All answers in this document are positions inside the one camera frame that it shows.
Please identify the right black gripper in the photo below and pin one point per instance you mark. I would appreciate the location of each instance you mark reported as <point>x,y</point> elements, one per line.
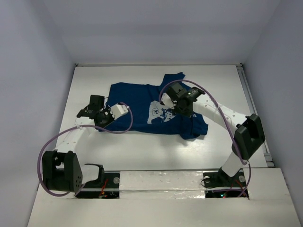
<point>188,113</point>

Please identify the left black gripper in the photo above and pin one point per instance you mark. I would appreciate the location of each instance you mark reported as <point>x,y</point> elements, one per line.
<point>87,111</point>

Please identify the blue printed t-shirt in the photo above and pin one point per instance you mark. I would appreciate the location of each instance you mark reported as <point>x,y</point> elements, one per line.
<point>150,116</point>

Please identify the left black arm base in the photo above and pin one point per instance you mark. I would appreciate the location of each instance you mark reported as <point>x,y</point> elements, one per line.
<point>108,188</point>

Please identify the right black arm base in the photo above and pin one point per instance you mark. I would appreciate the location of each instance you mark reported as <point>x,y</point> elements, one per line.
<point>218,185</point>

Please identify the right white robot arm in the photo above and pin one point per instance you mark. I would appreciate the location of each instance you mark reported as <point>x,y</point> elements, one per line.
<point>245,131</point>

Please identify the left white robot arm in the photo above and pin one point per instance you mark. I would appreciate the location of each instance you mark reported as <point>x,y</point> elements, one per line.
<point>59,170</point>

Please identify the white foam strip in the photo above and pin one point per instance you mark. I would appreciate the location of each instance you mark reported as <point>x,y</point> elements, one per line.
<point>161,185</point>

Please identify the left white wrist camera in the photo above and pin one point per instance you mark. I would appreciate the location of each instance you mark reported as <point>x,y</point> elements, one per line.
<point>118,111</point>

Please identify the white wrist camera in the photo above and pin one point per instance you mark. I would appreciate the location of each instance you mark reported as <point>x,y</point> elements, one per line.
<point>118,111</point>
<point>166,100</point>

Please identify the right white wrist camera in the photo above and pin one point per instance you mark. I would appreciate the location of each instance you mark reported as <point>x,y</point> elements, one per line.
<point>166,100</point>

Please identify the aluminium rail at right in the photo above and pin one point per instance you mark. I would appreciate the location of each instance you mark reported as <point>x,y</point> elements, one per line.
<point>252,107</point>

